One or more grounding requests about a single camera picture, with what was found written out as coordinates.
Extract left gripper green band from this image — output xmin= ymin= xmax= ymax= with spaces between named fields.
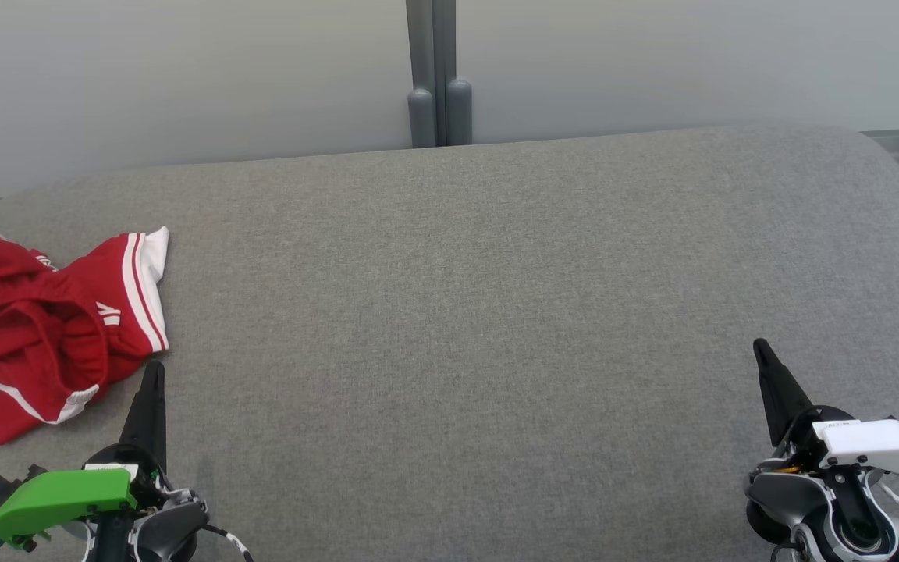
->
xmin=0 ymin=359 xmax=176 ymax=549

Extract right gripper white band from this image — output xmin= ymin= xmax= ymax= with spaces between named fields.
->
xmin=752 ymin=337 xmax=899 ymax=480

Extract red shorts with white stripes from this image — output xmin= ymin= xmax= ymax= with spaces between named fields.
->
xmin=0 ymin=226 xmax=170 ymax=446

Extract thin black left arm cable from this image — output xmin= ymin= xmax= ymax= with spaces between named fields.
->
xmin=200 ymin=523 xmax=255 ymax=562

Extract grey metal partition post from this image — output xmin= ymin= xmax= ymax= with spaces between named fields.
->
xmin=434 ymin=0 xmax=474 ymax=148
xmin=405 ymin=0 xmax=437 ymax=149

